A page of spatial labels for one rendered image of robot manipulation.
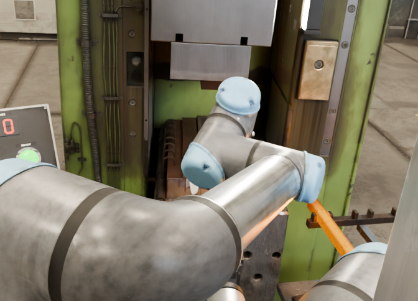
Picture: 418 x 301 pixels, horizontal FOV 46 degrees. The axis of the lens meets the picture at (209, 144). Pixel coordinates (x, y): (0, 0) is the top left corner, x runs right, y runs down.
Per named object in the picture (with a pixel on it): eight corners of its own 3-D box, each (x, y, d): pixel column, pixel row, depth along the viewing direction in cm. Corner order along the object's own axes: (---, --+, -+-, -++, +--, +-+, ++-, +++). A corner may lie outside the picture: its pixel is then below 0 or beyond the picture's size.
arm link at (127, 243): (195, 261, 33) (333, 140, 77) (66, 213, 37) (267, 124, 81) (171, 402, 36) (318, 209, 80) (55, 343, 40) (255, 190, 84)
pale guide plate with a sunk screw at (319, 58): (328, 101, 143) (339, 43, 136) (298, 99, 142) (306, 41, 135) (326, 98, 145) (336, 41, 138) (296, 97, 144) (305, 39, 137)
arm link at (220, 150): (237, 175, 73) (264, 122, 79) (171, 155, 77) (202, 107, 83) (242, 204, 79) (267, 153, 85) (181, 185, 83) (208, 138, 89)
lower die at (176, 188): (236, 199, 142) (238, 174, 138) (166, 198, 140) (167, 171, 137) (224, 137, 180) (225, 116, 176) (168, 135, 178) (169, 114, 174)
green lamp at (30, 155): (37, 170, 120) (35, 153, 118) (17, 169, 119) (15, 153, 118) (40, 163, 123) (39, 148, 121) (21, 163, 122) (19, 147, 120)
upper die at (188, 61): (247, 82, 127) (251, 46, 123) (170, 79, 125) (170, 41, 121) (232, 41, 164) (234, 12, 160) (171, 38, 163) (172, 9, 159)
